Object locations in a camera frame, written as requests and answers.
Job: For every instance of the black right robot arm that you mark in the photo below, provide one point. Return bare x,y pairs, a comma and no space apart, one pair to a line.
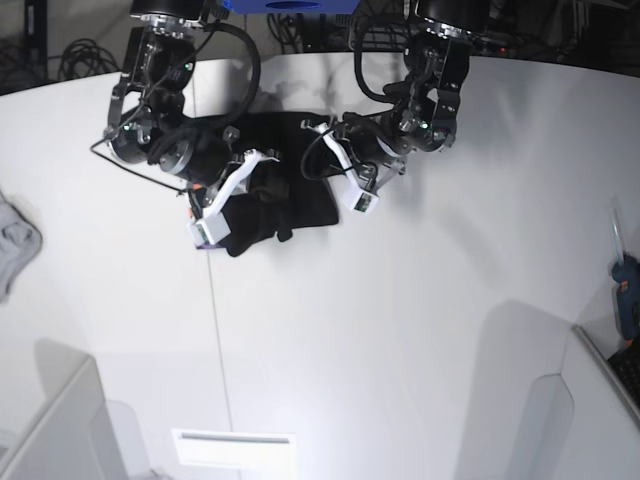
146,122

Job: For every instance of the white label plate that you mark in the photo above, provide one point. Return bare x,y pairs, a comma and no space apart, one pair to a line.
235,450

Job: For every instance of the grey cloth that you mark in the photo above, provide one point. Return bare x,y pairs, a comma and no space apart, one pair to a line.
21,242

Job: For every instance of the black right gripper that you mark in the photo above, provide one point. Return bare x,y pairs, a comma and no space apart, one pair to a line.
198,159

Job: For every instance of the blue glue gun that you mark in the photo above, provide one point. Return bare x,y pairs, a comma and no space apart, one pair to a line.
626,276

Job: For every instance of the black keyboard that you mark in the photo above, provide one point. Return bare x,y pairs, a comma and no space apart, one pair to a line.
625,364

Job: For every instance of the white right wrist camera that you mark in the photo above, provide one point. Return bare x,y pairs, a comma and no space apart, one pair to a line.
208,226

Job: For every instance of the black T-shirt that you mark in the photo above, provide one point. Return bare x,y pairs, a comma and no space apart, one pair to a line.
280,199

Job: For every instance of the blue box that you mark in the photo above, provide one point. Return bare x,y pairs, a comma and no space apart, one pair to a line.
291,6

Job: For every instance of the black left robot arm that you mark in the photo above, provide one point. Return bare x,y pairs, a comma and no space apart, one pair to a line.
423,111

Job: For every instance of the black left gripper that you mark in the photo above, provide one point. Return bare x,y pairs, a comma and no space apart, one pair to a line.
371,147

